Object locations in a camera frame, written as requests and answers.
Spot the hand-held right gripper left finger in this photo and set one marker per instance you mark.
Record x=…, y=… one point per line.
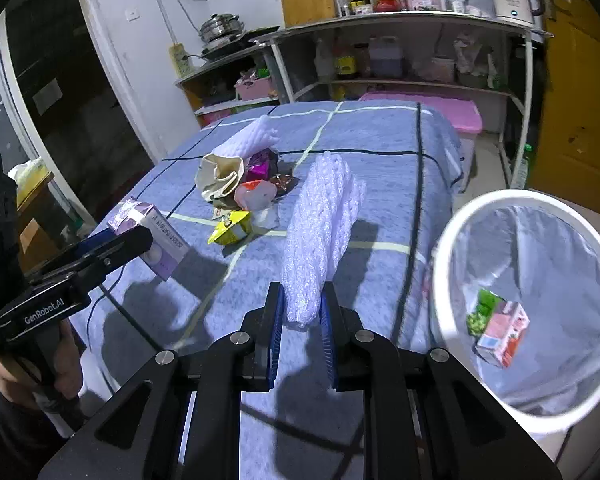
x=276, y=330

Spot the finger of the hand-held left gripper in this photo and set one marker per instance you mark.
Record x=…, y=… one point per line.
x=97, y=245
x=125, y=250

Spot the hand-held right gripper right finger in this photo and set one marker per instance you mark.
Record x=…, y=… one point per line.
x=329, y=345

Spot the purple drink carton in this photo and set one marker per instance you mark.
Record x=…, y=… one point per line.
x=167, y=247

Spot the long white foam net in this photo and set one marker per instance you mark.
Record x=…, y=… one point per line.
x=320, y=220

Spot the white round waste bin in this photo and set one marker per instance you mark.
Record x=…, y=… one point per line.
x=442, y=270

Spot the brown snack wrapper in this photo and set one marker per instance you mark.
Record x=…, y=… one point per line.
x=282, y=181

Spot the person's left hand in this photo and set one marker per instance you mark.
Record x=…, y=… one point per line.
x=70, y=360

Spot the yellow wrapper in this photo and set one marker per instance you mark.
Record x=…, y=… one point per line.
x=230, y=230

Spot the beige paper bag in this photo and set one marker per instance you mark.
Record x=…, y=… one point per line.
x=215, y=175

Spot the clear cup with pink lid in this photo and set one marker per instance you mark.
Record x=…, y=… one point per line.
x=252, y=192

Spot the magenta snack wrapper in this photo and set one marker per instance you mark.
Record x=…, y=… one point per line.
x=257, y=167

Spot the green wrapper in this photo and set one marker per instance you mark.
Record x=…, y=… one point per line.
x=482, y=312

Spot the short white foam net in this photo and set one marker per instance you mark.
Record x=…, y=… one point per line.
x=250, y=137

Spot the pink drink carton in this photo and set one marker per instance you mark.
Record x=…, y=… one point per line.
x=507, y=332

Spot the yellow power strip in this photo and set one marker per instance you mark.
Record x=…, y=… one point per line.
x=180, y=60

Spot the small metal shelf rack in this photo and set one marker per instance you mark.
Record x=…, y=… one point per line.
x=215, y=72

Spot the pink plastic basket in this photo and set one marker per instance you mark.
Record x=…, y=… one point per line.
x=254, y=90

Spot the black induction cooker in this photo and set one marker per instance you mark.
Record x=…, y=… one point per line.
x=240, y=45

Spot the steel steamer pot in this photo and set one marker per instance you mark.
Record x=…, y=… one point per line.
x=220, y=27

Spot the pink storage box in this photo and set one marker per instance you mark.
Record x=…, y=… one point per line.
x=430, y=110

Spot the white plastic bottle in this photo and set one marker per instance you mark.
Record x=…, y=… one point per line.
x=323, y=60

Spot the yellow label oil bottle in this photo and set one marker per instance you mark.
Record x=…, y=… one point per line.
x=345, y=62

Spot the purple plastic jug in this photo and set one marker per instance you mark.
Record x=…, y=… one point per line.
x=385, y=57

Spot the pink plastic bag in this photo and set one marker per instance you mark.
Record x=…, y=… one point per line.
x=437, y=70

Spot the crumpled plastic bags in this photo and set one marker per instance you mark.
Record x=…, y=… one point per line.
x=475, y=60

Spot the large metal shelf rack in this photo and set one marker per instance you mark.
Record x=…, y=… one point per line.
x=405, y=19

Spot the red lidded jar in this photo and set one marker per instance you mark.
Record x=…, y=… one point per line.
x=382, y=2

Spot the pink knife holder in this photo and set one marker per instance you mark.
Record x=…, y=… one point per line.
x=422, y=1

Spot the yellow wooden door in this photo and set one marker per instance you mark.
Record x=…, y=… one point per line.
x=580, y=85

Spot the white wall switch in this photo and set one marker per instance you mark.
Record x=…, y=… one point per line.
x=132, y=15

